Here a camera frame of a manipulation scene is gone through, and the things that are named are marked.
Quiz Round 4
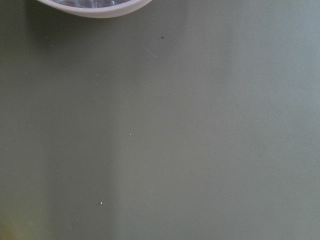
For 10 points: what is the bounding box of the pink bowl with ice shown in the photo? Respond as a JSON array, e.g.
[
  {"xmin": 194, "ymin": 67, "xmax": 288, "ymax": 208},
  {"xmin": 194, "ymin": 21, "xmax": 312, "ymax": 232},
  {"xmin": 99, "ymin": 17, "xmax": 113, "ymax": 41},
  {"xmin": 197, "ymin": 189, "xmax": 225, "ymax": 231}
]
[{"xmin": 38, "ymin": 0, "xmax": 151, "ymax": 19}]

